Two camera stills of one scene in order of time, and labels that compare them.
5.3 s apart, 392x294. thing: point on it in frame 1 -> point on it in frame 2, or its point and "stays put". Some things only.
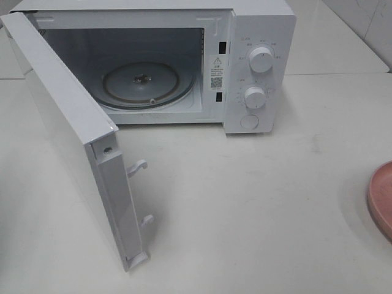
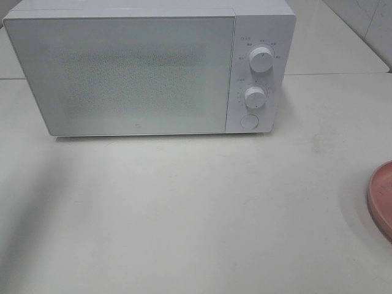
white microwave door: (90, 135) -> (92, 76)
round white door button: (249, 121) stays put
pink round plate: (380, 198) stays put
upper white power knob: (261, 60) stays put
